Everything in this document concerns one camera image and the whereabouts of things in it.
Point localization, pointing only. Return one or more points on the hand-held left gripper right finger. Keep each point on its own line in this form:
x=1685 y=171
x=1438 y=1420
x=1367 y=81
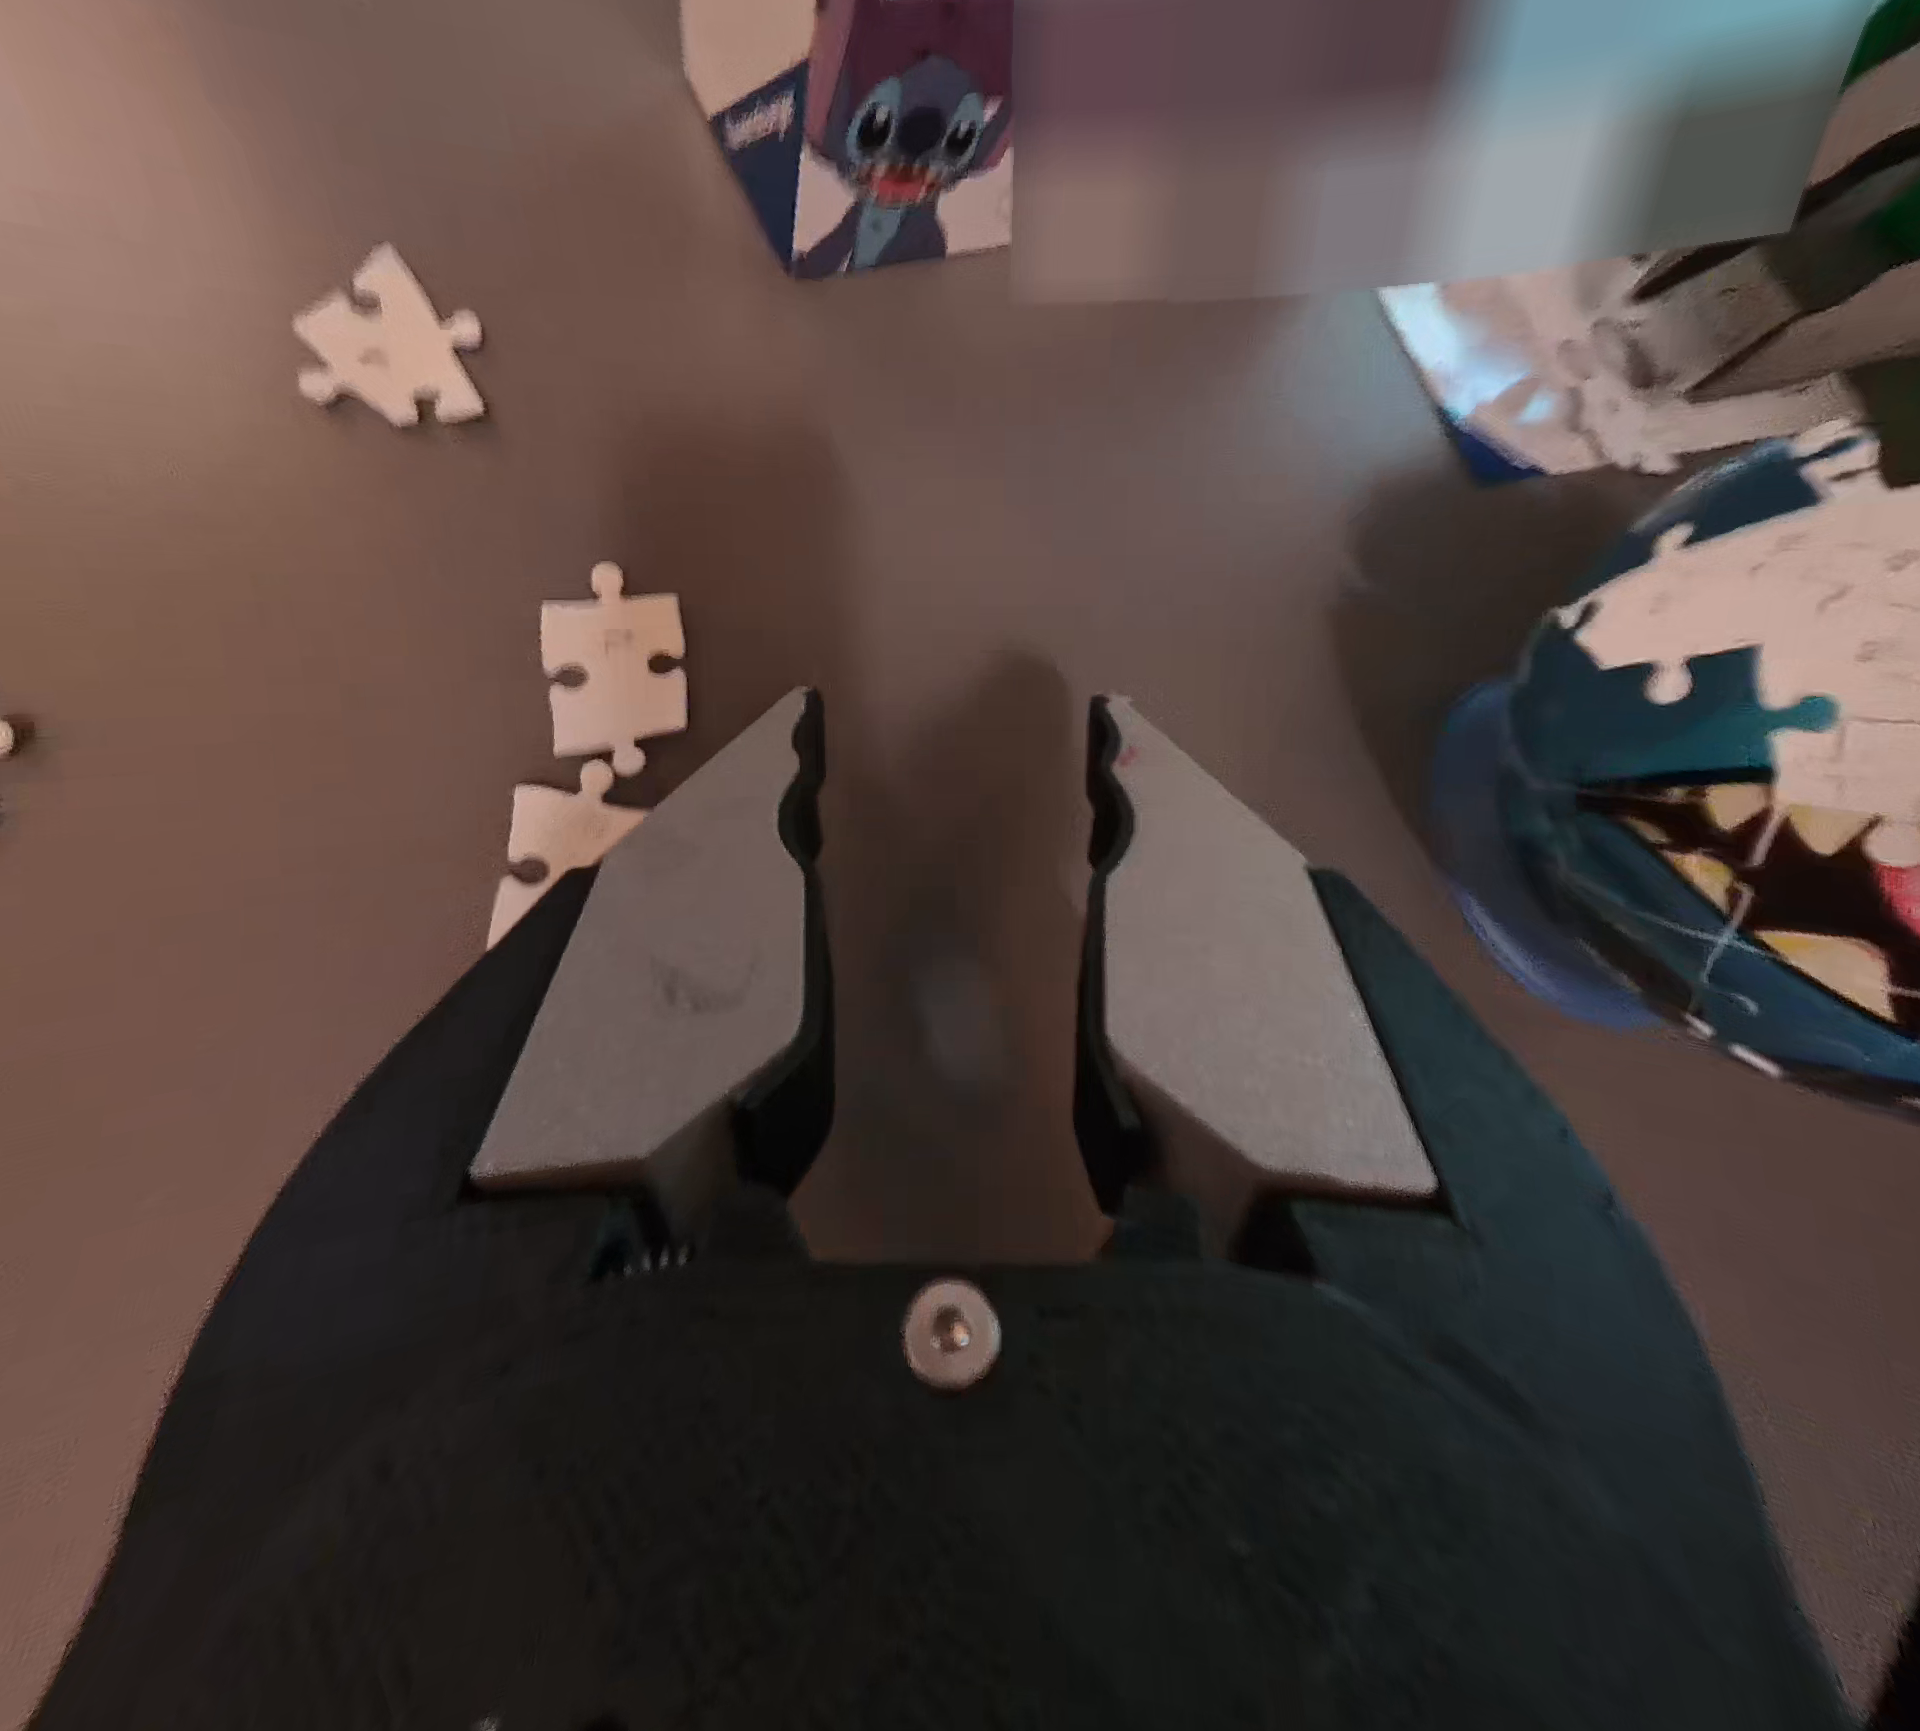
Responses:
x=1260 y=1012

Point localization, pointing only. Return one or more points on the white instruction leaflet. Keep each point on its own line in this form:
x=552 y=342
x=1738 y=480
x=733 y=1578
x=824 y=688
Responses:
x=1479 y=366

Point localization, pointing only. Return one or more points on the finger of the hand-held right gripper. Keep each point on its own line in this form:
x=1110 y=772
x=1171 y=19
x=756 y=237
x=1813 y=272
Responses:
x=1875 y=127
x=1830 y=314

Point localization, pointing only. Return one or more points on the blue round ball stand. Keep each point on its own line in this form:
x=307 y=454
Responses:
x=1479 y=862

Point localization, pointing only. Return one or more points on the partly built blue puzzle ball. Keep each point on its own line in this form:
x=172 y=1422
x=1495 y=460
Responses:
x=1771 y=592

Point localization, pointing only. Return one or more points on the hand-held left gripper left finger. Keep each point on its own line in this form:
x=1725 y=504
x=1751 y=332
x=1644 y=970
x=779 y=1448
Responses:
x=645 y=1012

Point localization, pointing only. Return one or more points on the printed cardboard puzzle box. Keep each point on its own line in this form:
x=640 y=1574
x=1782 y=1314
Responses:
x=901 y=141

